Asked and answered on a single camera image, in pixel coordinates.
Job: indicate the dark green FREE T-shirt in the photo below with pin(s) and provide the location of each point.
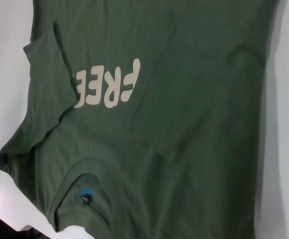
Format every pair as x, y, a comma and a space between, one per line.
184, 124

